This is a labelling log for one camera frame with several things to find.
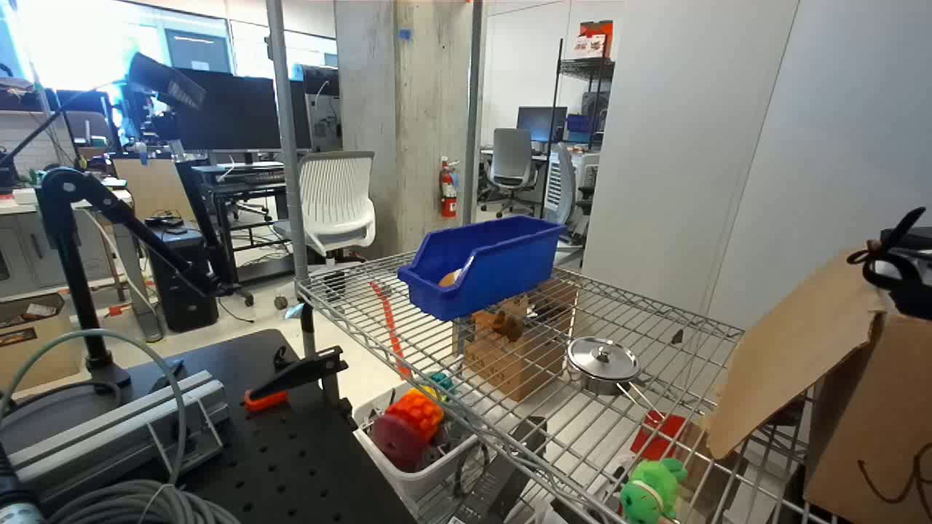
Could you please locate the blue plastic bin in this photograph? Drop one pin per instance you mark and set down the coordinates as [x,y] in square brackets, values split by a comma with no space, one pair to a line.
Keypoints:
[510,256]

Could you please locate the white plastic spoon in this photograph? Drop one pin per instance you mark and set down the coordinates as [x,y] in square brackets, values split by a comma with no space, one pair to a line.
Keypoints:
[454,274]

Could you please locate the orange stick tool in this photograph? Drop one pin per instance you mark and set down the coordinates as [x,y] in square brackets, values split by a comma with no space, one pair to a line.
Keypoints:
[393,341]

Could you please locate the red fire extinguisher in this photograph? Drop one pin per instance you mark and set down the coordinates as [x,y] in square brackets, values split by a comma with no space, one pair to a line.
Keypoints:
[446,189]

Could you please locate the grey office chair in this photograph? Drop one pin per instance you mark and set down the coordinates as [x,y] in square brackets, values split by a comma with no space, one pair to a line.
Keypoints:
[510,169]

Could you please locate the cardboard box under shelf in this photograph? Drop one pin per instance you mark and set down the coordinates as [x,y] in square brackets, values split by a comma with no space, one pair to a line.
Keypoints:
[520,345]

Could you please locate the white office chair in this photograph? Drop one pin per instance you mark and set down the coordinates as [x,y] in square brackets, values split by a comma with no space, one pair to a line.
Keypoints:
[336,205]

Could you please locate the small silver pot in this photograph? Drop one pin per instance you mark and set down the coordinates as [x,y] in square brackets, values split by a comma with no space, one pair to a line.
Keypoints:
[600,365]

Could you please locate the white container below shelf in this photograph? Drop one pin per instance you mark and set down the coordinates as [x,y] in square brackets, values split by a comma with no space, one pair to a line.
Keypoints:
[440,461]

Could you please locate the black orange clamp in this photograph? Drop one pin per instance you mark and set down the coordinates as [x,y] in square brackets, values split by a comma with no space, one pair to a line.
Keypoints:
[318,370]

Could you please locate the red flat object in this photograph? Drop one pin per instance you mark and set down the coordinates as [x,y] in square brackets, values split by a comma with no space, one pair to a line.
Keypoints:
[657,435]

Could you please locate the black computer monitor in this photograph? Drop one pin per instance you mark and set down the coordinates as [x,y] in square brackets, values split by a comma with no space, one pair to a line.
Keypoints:
[236,111]

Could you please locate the green plush toy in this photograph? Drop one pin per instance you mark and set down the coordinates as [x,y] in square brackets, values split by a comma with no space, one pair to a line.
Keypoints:
[651,491]

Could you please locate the metal vertical pole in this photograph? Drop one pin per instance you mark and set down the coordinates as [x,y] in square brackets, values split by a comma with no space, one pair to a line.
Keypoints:
[287,134]

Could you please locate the cardboard box right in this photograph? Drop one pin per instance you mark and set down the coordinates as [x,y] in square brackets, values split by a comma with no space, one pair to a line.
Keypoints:
[868,453]

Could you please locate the wire metal shelf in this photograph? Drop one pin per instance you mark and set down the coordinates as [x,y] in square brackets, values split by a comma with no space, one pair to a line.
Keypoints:
[575,442]

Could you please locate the aluminium rail bracket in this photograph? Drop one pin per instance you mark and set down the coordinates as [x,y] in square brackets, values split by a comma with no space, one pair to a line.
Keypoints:
[117,426]

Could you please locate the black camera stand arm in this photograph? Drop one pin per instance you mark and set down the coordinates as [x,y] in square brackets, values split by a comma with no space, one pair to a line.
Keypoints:
[60,189]

